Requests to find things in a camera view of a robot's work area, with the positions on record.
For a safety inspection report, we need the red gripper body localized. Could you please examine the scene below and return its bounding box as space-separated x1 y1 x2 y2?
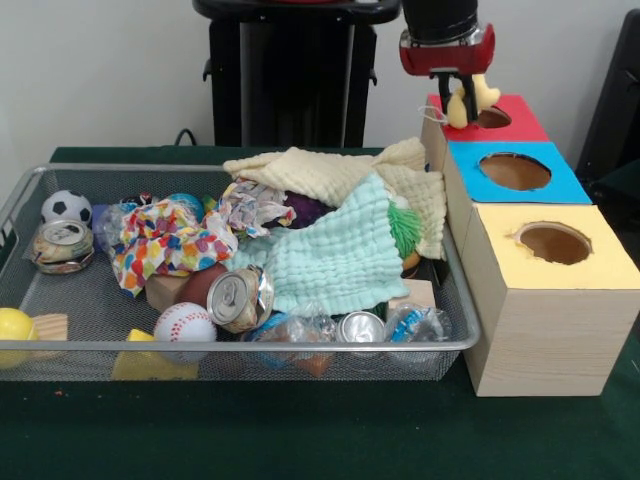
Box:
398 22 497 80

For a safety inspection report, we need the light blue waffle cloth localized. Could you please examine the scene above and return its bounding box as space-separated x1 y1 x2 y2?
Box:
224 172 411 316

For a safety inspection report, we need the black chair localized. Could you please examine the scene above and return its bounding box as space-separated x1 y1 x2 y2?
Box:
574 8 640 176

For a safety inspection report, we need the plain yellow ball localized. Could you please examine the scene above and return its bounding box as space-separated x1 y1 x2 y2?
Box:
0 308 40 370

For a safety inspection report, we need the brown toy football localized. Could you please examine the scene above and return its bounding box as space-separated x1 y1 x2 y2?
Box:
179 262 230 307

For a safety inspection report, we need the black and white soccer ball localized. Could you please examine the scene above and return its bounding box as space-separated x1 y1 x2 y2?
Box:
40 189 95 226

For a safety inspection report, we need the yellow plush toy with string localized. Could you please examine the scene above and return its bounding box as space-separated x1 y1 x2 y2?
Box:
418 74 502 129

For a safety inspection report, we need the crushed soda can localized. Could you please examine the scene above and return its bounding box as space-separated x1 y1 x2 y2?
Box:
30 219 96 275
207 267 276 335
337 312 387 345

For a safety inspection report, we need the cream waffle cloth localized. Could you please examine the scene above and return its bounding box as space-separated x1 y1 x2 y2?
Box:
223 135 447 261

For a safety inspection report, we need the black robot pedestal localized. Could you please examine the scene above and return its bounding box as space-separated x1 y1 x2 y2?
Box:
192 0 404 149

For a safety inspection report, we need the white baseball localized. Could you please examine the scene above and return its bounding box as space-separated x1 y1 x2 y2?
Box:
153 302 218 364

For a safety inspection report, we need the dark green side table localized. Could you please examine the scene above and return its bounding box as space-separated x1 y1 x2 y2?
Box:
589 159 640 239

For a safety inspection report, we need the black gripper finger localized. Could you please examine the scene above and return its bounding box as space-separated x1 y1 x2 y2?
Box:
461 73 481 125
436 74 455 116

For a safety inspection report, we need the colourful knotted cloth ball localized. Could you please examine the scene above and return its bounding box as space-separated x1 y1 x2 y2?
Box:
218 180 297 239
110 199 239 297

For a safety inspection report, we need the dark green table cloth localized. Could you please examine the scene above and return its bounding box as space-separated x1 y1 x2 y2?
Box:
0 146 640 480

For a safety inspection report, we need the shallow clear mesh bin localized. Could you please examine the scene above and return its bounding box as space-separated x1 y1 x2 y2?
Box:
0 164 484 384

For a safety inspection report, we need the green spiky ball with eyes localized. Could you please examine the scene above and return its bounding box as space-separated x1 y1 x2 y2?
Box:
387 202 425 256

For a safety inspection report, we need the crushed clear plastic bottle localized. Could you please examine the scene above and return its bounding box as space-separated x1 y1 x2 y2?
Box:
387 304 454 344

